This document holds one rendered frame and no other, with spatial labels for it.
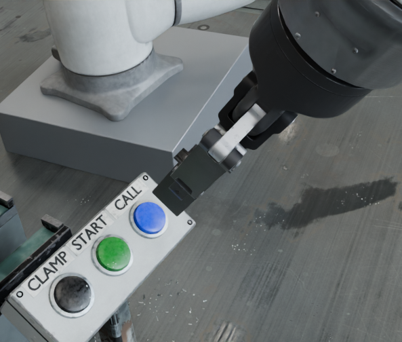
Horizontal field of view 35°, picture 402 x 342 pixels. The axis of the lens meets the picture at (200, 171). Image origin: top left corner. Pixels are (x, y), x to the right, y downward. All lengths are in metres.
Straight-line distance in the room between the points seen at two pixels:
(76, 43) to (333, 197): 0.45
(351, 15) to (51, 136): 0.80
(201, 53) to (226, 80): 0.08
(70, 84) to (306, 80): 0.75
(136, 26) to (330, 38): 0.69
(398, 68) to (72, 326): 0.32
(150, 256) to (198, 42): 0.67
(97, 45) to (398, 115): 0.53
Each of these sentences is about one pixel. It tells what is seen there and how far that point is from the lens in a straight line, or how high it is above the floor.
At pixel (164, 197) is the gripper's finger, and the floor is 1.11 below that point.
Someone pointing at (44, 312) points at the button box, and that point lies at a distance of 0.52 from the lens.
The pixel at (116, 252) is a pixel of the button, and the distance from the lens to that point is 0.54.
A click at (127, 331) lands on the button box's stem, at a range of 0.64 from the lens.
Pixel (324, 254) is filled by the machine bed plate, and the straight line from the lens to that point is 0.89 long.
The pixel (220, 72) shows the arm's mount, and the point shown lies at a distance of 1.08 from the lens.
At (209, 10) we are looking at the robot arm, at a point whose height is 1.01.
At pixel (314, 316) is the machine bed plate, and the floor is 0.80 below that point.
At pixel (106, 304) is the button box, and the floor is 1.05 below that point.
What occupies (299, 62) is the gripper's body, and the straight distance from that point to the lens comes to 0.33.
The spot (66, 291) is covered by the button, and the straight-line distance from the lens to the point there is 0.52.
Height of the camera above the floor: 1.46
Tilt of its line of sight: 40 degrees down
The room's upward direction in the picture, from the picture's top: 5 degrees counter-clockwise
